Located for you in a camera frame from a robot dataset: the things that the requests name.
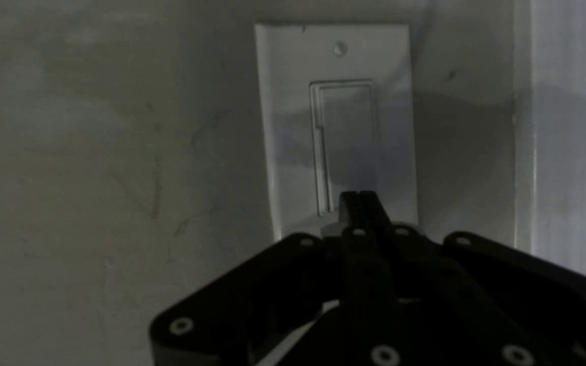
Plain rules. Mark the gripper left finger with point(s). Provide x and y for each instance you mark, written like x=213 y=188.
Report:
x=293 y=274

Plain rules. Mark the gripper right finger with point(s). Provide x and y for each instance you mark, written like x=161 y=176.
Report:
x=486 y=295

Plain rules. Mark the white light switch plate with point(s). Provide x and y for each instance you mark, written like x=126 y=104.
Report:
x=293 y=101

